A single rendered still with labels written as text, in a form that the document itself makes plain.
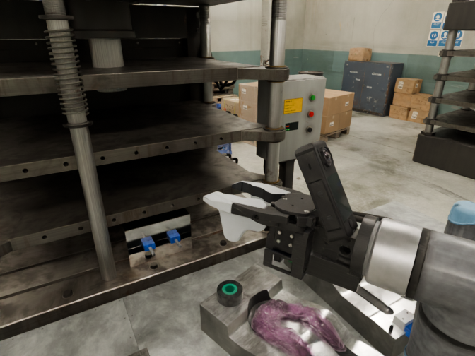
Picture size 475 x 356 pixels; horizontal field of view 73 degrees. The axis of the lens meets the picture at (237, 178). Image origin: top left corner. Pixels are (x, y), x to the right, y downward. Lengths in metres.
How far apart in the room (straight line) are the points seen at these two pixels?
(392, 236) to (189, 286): 1.00
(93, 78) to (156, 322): 0.82
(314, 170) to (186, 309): 0.91
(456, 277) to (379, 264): 0.06
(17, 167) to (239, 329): 0.84
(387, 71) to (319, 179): 7.48
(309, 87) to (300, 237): 1.30
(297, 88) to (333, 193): 1.24
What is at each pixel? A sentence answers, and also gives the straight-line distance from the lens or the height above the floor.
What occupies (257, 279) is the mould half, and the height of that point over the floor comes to 0.91.
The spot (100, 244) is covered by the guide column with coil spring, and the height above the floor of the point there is 0.96.
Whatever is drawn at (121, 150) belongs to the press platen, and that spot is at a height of 1.28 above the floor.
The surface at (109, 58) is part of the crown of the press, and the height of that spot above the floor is 1.57.
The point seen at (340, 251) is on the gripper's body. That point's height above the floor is 1.43.
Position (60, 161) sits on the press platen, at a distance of 1.20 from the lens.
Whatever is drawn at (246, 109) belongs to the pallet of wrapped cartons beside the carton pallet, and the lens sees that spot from 5.44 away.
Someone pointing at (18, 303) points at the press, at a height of 0.79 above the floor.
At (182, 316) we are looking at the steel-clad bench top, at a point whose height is 0.80.
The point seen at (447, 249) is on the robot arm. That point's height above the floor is 1.47.
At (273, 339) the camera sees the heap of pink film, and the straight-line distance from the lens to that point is 0.98.
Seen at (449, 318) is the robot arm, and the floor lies 1.41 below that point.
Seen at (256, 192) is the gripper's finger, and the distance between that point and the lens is 0.46.
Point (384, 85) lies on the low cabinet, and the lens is 7.86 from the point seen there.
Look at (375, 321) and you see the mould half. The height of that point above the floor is 0.89.
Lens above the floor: 1.65
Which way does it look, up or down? 24 degrees down
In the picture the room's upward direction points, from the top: straight up
